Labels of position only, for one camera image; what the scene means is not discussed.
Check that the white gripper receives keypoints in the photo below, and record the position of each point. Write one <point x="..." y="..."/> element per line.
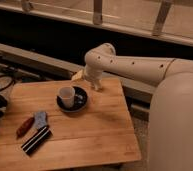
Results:
<point x="91" y="74"/>

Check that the white ceramic cup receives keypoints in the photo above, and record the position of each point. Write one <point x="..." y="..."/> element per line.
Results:
<point x="67" y="95"/>

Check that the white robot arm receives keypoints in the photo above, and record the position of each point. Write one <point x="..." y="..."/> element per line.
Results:
<point x="170" y="134"/>

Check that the black round saucer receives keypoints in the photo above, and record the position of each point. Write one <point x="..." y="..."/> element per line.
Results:
<point x="80" y="101"/>

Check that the wooden table board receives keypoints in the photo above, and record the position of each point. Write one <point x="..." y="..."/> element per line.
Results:
<point x="100" y="133"/>

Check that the grey blue cloth piece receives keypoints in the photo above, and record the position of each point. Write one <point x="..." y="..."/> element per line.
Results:
<point x="40" y="119"/>

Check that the black white striped box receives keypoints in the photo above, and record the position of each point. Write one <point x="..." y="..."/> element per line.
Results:
<point x="32" y="144"/>

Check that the red-brown handled tool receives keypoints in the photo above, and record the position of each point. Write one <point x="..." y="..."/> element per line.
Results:
<point x="23" y="129"/>

